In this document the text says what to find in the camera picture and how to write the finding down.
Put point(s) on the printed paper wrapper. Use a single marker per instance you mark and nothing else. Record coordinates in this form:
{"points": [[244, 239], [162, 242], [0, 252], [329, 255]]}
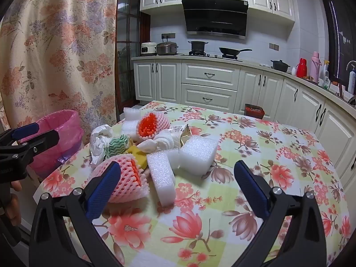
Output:
{"points": [[180, 130]]}

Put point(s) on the long white foam block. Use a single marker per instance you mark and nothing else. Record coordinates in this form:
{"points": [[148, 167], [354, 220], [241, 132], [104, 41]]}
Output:
{"points": [[162, 178]]}

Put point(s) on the crumpled white tissue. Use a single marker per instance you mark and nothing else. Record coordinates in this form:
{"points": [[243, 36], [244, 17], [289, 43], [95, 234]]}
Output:
{"points": [[167, 141], [97, 141]]}

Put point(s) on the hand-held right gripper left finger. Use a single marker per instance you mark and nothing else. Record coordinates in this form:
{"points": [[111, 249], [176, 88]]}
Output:
{"points": [[103, 192]]}

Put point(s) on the pink foam fruit net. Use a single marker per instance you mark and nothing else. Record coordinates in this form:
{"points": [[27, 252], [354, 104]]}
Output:
{"points": [[126, 172]]}

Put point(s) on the black range hood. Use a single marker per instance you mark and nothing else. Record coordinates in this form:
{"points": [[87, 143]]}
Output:
{"points": [[215, 14]]}

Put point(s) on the person's left hand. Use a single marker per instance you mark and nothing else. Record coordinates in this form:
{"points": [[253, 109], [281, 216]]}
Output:
{"points": [[14, 212]]}

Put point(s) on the small white cup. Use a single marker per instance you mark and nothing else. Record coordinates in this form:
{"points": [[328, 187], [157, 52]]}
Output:
{"points": [[294, 71]]}

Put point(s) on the large white foam block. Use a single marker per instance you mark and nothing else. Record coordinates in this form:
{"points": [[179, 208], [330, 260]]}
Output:
{"points": [[197, 153]]}

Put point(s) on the white lower cabinets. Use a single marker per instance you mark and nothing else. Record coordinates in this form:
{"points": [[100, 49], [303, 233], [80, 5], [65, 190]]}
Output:
{"points": [[208, 75]]}

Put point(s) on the small green label bottle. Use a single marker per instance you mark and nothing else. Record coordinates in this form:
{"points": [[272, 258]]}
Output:
{"points": [[326, 83]]}

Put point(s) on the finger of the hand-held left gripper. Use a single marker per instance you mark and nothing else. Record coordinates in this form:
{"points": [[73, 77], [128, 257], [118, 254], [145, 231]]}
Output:
{"points": [[26, 130], [44, 140]]}

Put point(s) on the white foam sheet piece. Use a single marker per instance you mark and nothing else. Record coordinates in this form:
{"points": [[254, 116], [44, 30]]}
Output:
{"points": [[130, 115]]}

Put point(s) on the black gas stove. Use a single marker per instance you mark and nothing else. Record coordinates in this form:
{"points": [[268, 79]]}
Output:
{"points": [[214, 55]]}

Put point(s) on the grey wall socket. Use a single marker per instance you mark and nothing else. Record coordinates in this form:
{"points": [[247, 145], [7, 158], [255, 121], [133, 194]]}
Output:
{"points": [[168, 36], [274, 46]]}

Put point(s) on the yellow sponge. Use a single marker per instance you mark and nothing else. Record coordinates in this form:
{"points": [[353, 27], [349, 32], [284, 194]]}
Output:
{"points": [[137, 155]]}

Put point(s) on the floral curtain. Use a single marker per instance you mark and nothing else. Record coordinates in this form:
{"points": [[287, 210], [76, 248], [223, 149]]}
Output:
{"points": [[55, 47]]}

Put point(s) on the white pump bottle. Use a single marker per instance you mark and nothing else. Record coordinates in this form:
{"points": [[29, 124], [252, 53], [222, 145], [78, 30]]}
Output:
{"points": [[352, 80]]}

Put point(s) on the pink lined waste bin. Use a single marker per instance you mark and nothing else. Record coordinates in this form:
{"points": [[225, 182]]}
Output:
{"points": [[66, 133]]}

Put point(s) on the yellow cap spray bottle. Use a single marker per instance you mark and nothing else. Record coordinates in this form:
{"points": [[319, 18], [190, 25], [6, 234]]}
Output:
{"points": [[324, 72]]}

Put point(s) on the pink thermos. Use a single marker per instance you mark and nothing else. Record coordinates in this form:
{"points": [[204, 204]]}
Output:
{"points": [[315, 66]]}

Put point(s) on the floral tablecloth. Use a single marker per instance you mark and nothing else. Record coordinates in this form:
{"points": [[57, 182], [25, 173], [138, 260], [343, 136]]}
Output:
{"points": [[222, 228]]}

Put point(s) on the brown floor bin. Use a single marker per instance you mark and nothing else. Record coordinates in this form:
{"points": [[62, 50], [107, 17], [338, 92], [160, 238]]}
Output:
{"points": [[254, 111]]}

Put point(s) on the red thermos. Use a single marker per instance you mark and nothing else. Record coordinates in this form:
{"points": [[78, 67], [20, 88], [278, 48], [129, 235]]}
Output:
{"points": [[301, 69]]}

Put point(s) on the green zigzag cloth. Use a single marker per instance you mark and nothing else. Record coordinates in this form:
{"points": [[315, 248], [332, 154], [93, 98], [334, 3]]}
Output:
{"points": [[115, 146]]}

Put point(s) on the white rice cooker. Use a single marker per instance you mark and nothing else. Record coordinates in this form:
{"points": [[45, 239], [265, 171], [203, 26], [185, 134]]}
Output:
{"points": [[148, 49]]}

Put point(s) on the pink and orange foam net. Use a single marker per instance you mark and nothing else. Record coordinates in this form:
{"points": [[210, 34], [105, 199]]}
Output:
{"points": [[160, 121]]}

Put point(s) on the black wok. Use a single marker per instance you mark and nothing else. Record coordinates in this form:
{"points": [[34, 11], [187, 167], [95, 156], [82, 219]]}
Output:
{"points": [[229, 51]]}

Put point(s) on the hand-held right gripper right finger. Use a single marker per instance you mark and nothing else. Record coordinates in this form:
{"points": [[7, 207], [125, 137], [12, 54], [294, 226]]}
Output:
{"points": [[251, 189]]}

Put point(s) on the steel pressure cooker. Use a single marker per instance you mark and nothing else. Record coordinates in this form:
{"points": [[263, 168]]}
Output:
{"points": [[167, 48]]}

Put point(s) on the black stock pot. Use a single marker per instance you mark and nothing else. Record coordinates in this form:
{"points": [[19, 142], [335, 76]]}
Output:
{"points": [[198, 46]]}

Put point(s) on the black casserole pot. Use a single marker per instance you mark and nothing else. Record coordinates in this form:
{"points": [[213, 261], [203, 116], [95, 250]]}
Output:
{"points": [[279, 65]]}

